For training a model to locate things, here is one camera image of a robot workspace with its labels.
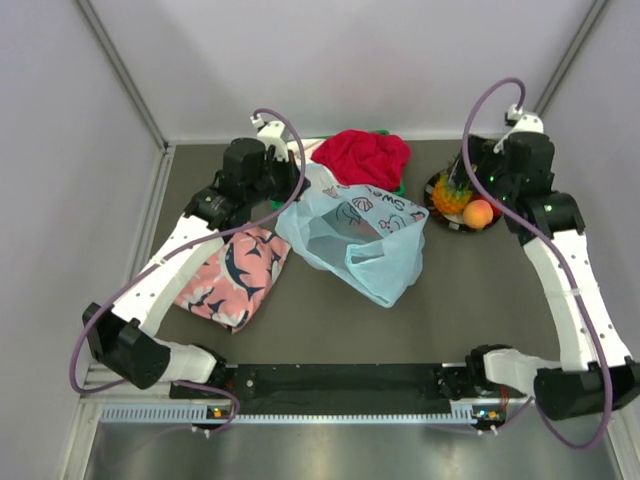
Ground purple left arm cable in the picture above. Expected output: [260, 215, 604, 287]
[68, 107, 307, 432]

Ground light blue cartoon plastic bag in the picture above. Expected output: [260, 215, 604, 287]
[275, 163, 429, 308]

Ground orange peach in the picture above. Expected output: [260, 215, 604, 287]
[463, 199, 494, 230]

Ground black patterned plate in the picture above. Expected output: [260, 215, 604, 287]
[424, 170, 502, 233]

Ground white cloth in tray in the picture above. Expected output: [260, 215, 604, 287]
[289, 138, 326, 166]

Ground pink patterned cloth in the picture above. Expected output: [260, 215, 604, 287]
[174, 227, 291, 333]

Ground red crumpled cloth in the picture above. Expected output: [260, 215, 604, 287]
[311, 129, 411, 192]

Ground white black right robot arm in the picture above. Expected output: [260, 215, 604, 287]
[453, 132, 639, 421]

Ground plastic pineapple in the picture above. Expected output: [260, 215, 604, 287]
[431, 166, 473, 215]

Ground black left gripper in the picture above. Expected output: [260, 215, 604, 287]
[246, 148, 310, 207]

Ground green plastic tray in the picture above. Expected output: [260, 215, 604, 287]
[270, 135, 406, 210]

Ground red bell pepper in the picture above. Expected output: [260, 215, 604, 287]
[487, 199, 503, 217]

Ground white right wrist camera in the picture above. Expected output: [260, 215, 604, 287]
[500, 104, 544, 143]

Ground slotted cable duct rail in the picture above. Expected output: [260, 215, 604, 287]
[100, 403, 503, 426]

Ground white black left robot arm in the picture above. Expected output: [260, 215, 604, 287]
[79, 134, 308, 397]

